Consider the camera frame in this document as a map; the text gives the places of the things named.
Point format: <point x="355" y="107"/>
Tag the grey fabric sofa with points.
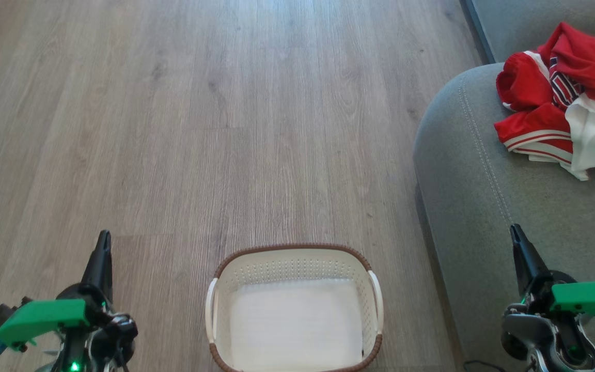
<point x="535" y="196"/>

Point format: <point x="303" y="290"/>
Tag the red and white jersey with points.
<point x="581" y="57"/>

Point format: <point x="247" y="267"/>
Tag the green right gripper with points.
<point x="592" y="302"/>

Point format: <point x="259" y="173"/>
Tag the white basket with brown rim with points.
<point x="297" y="268"/>

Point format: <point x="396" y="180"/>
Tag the flat grey sofa section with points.
<point x="514" y="26"/>

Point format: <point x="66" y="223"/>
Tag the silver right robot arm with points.
<point x="530" y="330"/>

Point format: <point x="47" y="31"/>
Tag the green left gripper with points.
<point x="39" y="318"/>

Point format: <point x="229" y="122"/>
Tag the dark left wrist camera box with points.
<point x="0" y="316"/>

